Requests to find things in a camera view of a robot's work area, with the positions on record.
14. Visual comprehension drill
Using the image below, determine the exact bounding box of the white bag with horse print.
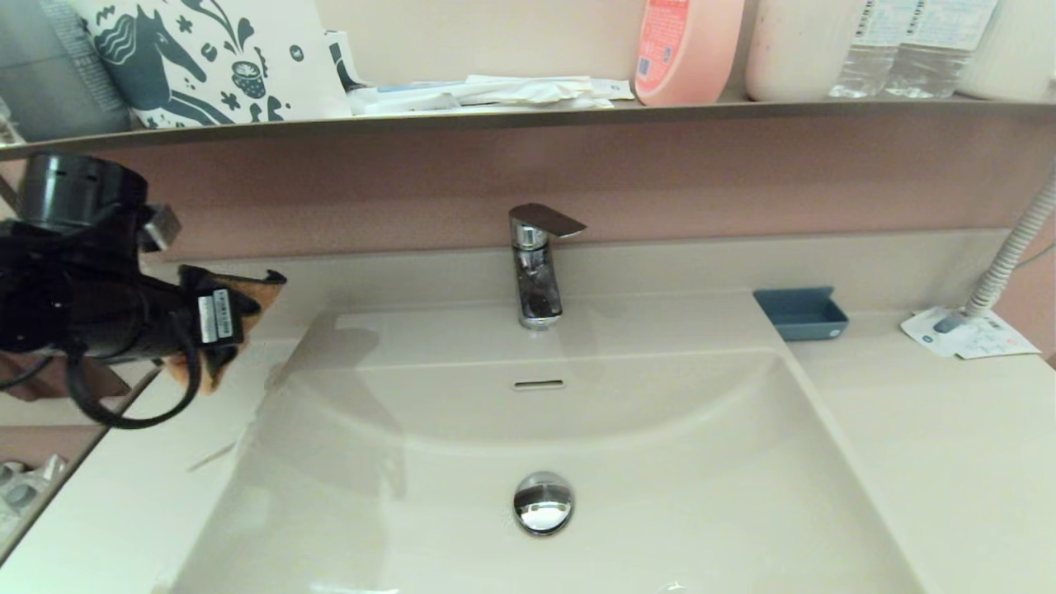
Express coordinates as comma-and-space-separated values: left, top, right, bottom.
68, 0, 355, 131

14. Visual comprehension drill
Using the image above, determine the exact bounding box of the plastic wrapped bottle pack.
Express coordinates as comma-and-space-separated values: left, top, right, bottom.
0, 452, 68, 547

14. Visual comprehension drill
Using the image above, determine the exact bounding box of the pink plastic bottle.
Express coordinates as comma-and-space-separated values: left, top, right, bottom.
632, 0, 746, 106

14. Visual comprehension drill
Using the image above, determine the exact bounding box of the chrome sink drain stopper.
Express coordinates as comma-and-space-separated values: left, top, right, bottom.
512, 471, 575, 537

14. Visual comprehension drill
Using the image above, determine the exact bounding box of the small clear labelled water bottle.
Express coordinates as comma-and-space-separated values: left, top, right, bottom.
884, 0, 1000, 100
827, 0, 917, 100

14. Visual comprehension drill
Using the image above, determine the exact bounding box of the white ceramic sink basin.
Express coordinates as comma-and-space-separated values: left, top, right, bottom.
169, 293, 926, 594

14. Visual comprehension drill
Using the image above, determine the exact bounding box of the chrome lever faucet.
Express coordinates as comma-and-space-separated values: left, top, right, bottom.
508, 203, 587, 332

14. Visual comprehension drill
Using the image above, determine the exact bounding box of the plain white round container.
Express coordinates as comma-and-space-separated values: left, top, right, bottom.
744, 0, 868, 103

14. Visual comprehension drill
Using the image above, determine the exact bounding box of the orange and grey cleaning cloth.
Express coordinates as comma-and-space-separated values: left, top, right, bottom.
163, 264, 288, 397

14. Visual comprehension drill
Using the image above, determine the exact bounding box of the white corrugated hose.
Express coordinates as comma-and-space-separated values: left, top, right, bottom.
964, 169, 1056, 319

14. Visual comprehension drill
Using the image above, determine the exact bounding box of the white sachet with blue stripe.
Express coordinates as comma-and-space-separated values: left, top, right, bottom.
348, 80, 464, 117

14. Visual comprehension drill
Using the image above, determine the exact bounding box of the brown wall shelf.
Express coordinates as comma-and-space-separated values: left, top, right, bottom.
0, 94, 1056, 163

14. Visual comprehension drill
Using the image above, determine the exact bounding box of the blue plastic soap dish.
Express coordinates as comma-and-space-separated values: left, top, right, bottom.
752, 286, 851, 342

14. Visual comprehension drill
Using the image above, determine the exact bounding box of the thin black camera cable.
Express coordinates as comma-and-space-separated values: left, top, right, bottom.
64, 330, 204, 431

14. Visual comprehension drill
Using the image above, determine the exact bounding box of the small grey wrist camera box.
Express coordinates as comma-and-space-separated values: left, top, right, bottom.
142, 204, 183, 253

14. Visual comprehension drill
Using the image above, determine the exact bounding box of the white box with dark print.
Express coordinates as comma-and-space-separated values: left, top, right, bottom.
323, 31, 376, 92

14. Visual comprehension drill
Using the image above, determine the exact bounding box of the crumpled white plastic packet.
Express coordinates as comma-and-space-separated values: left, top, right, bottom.
455, 74, 616, 111

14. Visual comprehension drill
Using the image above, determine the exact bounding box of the white ribbed container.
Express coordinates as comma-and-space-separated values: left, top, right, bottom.
955, 0, 1056, 104

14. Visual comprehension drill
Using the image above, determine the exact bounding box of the white printed paper leaflet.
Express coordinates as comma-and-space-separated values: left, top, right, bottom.
957, 316, 1043, 361
900, 306, 991, 359

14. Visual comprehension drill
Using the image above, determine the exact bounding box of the grey container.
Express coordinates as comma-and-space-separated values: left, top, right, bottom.
0, 0, 133, 143

